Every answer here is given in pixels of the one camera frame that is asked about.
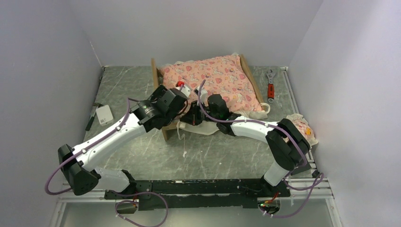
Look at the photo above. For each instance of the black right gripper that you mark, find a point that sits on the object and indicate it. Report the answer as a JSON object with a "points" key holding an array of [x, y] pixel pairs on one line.
{"points": [[191, 117]]}

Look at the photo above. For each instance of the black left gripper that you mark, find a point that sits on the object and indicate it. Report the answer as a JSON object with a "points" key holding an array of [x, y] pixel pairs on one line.
{"points": [[159, 93]]}

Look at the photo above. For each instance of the pink unicorn print mattress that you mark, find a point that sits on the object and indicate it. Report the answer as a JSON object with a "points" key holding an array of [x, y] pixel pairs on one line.
{"points": [[228, 76]]}

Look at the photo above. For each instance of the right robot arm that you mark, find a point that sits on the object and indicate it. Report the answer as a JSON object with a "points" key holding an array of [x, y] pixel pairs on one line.
{"points": [[286, 142]]}

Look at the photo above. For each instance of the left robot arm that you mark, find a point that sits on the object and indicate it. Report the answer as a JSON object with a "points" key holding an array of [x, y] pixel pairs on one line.
{"points": [[79, 164]]}

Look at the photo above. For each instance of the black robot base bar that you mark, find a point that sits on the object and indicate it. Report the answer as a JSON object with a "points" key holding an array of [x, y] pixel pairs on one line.
{"points": [[158, 194]]}

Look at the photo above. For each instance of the white small box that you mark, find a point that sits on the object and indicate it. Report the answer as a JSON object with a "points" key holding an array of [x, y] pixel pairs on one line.
{"points": [[104, 115]]}

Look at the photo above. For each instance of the black marker pen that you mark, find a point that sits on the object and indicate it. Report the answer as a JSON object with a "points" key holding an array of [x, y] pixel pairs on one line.
{"points": [[92, 116]]}

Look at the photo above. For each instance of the pink checkered duck pillow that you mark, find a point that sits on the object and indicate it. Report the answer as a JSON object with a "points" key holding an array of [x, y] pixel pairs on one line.
{"points": [[304, 128]]}

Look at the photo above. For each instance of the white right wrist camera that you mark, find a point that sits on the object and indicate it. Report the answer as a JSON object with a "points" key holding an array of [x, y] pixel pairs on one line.
{"points": [[202, 95]]}

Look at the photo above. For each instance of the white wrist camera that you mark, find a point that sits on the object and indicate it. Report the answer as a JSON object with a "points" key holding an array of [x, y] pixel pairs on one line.
{"points": [[202, 95], [184, 88]]}

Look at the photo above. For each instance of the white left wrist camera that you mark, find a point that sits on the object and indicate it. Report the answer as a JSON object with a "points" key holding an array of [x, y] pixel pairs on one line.
{"points": [[184, 88]]}

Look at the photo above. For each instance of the red handled adjustable wrench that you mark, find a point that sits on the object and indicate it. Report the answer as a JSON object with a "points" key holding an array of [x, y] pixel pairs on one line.
{"points": [[270, 74]]}

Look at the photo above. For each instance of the aluminium rail at table edge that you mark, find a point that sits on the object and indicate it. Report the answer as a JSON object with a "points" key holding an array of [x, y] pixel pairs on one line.
{"points": [[284, 71]]}

